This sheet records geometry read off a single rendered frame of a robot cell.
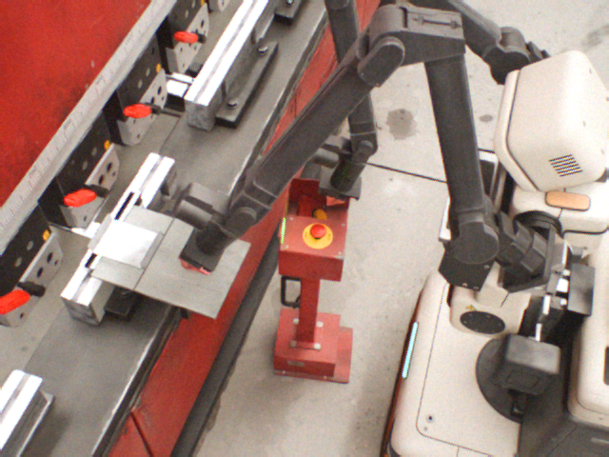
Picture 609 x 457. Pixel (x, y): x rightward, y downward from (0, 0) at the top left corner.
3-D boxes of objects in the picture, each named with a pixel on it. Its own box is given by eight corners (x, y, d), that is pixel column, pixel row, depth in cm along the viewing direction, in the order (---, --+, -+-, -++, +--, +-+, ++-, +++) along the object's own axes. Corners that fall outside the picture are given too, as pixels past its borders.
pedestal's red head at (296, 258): (341, 282, 184) (346, 245, 169) (278, 274, 185) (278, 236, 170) (347, 217, 195) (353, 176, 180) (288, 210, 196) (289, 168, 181)
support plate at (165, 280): (215, 320, 141) (215, 317, 140) (91, 277, 145) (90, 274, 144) (251, 246, 151) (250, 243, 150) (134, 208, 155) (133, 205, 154)
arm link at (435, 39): (468, 18, 95) (463, -17, 102) (363, 41, 98) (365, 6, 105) (502, 261, 123) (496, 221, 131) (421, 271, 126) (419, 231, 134)
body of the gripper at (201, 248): (180, 256, 134) (195, 244, 128) (203, 213, 140) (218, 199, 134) (209, 274, 136) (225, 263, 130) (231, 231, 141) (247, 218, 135)
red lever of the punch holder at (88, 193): (79, 199, 115) (109, 188, 125) (55, 191, 116) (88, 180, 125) (77, 210, 116) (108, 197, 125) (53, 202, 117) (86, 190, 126)
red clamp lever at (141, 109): (138, 110, 126) (162, 106, 135) (116, 104, 127) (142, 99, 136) (136, 121, 126) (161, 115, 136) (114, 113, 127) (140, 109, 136)
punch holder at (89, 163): (81, 235, 129) (57, 177, 115) (37, 220, 130) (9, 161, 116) (122, 171, 137) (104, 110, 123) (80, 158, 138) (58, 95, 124)
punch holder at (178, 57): (180, 80, 150) (169, 15, 136) (142, 69, 151) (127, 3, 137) (209, 32, 158) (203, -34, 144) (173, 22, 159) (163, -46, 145)
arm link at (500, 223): (521, 246, 123) (518, 224, 127) (481, 213, 119) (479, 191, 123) (478, 272, 128) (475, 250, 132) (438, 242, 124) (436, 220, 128)
